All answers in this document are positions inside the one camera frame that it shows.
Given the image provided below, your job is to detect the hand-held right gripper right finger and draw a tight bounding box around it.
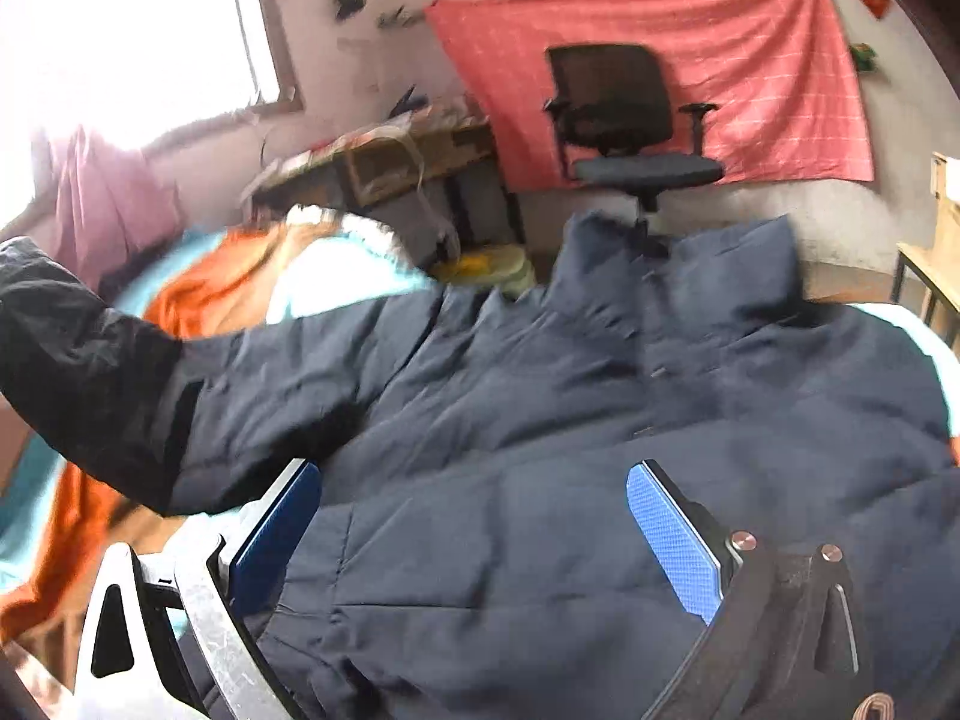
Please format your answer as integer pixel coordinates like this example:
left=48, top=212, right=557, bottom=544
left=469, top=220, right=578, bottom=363
left=626, top=457, right=863, bottom=720

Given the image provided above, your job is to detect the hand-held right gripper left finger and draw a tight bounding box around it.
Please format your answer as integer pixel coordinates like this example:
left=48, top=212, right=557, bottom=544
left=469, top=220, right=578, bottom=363
left=75, top=457, right=323, bottom=720

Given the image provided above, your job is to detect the navy padded jacket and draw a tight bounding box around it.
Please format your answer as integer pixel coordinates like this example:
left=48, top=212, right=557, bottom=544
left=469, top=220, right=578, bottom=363
left=0, top=211, right=960, bottom=720

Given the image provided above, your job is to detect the striped orange teal blanket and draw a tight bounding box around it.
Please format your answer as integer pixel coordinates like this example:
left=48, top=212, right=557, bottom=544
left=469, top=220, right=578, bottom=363
left=0, top=202, right=960, bottom=668

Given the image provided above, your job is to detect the yellow-green plastic container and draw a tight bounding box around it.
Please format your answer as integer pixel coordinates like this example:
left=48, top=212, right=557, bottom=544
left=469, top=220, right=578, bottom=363
left=439, top=244, right=537, bottom=298

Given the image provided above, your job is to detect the light wooden table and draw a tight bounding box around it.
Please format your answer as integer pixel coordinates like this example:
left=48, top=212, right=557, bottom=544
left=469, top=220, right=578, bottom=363
left=892, top=152, right=960, bottom=350

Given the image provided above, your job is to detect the cluttered wooden desk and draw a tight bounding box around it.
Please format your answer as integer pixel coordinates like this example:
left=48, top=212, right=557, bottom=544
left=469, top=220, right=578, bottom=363
left=247, top=94, right=526, bottom=271

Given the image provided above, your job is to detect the black office chair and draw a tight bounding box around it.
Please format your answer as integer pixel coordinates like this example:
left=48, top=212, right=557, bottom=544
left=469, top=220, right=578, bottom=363
left=543, top=43, right=725, bottom=256

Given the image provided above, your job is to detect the window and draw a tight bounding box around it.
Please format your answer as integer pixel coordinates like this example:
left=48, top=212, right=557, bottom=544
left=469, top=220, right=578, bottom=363
left=0, top=0, right=305, bottom=137

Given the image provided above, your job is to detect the white cable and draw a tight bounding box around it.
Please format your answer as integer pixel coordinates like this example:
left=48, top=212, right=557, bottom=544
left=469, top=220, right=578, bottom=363
left=401, top=127, right=466, bottom=260

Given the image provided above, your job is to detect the red checked wall cloth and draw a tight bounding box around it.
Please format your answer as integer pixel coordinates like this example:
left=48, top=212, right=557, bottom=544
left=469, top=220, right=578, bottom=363
left=424, top=0, right=877, bottom=192

